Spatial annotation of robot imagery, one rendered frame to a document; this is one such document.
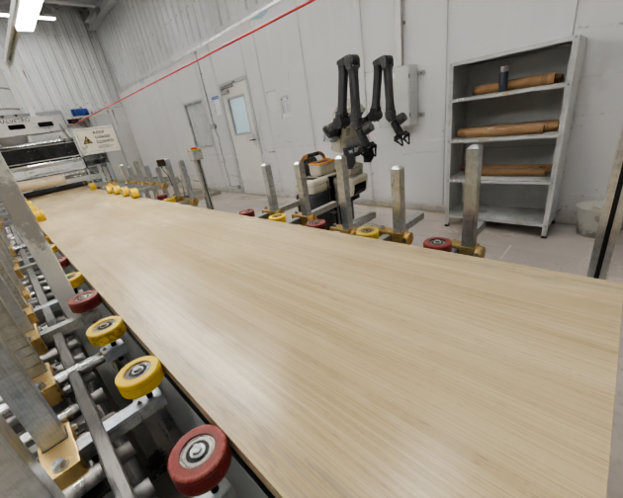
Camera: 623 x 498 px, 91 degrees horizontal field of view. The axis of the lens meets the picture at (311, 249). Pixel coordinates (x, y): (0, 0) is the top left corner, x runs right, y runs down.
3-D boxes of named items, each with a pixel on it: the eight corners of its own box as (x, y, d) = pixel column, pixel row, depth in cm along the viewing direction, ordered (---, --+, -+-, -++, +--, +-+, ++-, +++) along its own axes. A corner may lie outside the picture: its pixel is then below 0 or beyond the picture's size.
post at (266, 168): (282, 246, 178) (265, 162, 159) (286, 247, 176) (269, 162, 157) (278, 248, 176) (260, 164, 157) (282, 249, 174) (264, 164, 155)
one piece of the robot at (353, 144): (340, 169, 244) (337, 140, 236) (360, 162, 261) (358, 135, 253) (356, 169, 233) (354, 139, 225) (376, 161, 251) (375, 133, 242)
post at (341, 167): (350, 259, 144) (339, 154, 125) (357, 261, 141) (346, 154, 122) (346, 262, 141) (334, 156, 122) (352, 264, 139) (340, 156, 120)
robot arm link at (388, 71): (387, 57, 226) (379, 57, 219) (394, 55, 222) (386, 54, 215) (391, 120, 242) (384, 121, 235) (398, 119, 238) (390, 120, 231)
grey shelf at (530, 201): (459, 213, 361) (467, 63, 300) (555, 222, 300) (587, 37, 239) (444, 225, 333) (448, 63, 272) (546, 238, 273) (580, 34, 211)
